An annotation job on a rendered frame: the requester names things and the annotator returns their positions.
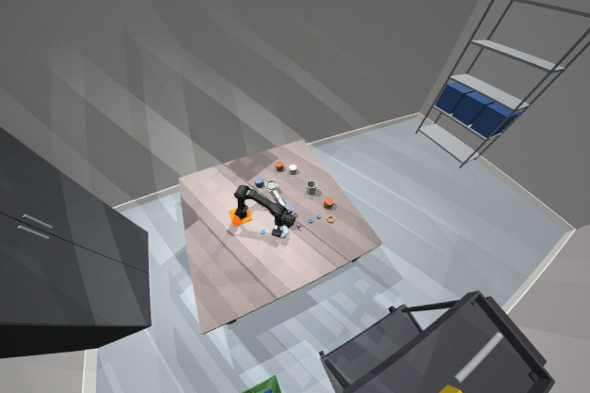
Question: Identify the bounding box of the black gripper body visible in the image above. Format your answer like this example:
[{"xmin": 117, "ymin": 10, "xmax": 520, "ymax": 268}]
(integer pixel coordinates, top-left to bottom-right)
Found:
[{"xmin": 271, "ymin": 220, "xmax": 283, "ymax": 237}]

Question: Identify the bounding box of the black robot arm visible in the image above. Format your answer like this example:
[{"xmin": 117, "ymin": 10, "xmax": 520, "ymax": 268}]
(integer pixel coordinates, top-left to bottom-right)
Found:
[{"xmin": 234, "ymin": 185, "xmax": 295, "ymax": 228}]

